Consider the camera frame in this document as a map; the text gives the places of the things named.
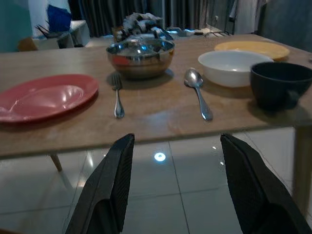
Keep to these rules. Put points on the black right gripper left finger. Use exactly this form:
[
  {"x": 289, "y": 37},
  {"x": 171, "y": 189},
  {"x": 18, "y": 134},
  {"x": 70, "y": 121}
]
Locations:
[{"x": 107, "y": 185}]

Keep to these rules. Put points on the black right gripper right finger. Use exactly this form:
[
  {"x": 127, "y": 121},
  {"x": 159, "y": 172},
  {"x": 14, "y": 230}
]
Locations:
[{"x": 253, "y": 185}]

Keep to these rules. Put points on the wooden dining table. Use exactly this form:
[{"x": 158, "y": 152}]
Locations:
[{"x": 156, "y": 117}]

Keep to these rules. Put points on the silver metal fork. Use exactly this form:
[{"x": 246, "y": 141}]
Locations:
[{"x": 118, "y": 97}]

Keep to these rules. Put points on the black ceramic cup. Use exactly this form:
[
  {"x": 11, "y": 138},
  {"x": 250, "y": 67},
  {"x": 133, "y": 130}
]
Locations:
[{"x": 278, "y": 83}]

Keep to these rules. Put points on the red plastic plate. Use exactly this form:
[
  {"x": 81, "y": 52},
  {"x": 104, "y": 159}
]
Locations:
[{"x": 46, "y": 97}]

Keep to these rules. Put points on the silver metal spoon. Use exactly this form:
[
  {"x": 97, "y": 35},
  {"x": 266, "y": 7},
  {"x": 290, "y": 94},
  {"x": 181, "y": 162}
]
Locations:
[{"x": 198, "y": 92}]

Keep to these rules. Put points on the white ceramic bowl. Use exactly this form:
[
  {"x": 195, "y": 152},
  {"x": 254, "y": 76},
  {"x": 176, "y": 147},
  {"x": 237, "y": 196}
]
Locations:
[{"x": 229, "y": 67}]

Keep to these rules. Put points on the stainless steel bowl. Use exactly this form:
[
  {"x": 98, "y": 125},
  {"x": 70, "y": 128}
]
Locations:
[{"x": 140, "y": 61}]

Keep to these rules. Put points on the yellow plastic plate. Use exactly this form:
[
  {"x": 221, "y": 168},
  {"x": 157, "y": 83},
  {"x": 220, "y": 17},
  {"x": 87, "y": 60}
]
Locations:
[{"x": 253, "y": 48}]

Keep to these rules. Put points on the white storage shelf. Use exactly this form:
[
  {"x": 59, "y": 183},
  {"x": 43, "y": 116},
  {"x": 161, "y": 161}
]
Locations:
[{"x": 70, "y": 34}]

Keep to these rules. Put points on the pile of crumpled clothes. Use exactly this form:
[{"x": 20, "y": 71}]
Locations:
[{"x": 141, "y": 26}]

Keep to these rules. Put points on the brown cardboard box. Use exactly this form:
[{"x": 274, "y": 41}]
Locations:
[{"x": 27, "y": 44}]

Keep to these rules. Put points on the dark grey curtain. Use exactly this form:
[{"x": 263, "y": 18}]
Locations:
[{"x": 136, "y": 14}]

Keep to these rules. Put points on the blue plastic bag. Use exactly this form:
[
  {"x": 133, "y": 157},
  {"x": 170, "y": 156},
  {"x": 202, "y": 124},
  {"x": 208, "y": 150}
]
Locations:
[{"x": 58, "y": 18}]

